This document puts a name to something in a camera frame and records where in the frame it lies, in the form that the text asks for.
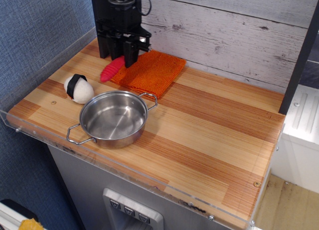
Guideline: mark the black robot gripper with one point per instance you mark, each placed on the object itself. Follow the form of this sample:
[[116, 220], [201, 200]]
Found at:
[[125, 32]]

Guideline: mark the red handled metal spoon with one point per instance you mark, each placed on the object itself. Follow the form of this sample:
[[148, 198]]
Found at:
[[112, 69]]

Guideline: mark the orange folded cloth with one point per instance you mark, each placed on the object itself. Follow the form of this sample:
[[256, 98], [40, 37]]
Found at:
[[153, 73]]

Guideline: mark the white toy sushi rice ball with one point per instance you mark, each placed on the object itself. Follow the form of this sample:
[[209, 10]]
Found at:
[[78, 89]]

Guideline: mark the stainless steel pot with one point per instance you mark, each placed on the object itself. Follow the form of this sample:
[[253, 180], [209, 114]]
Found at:
[[115, 119]]

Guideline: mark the clear acrylic table edge guard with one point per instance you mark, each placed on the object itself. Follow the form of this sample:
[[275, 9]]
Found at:
[[211, 163]]

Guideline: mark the grey toy fridge cabinet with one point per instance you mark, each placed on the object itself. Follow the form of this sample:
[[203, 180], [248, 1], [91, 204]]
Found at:
[[85, 183]]

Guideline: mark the silver dispenser button panel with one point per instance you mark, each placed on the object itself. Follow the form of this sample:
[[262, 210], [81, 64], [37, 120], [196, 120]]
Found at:
[[127, 214]]

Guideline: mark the yellow object at corner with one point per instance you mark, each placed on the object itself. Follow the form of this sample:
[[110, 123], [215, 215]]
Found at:
[[30, 224]]

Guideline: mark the white toy sink unit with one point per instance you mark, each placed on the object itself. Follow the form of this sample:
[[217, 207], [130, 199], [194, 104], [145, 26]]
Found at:
[[296, 157]]

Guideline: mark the black vertical frame post right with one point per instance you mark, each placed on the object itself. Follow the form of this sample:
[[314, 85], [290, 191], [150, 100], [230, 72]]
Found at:
[[301, 61]]

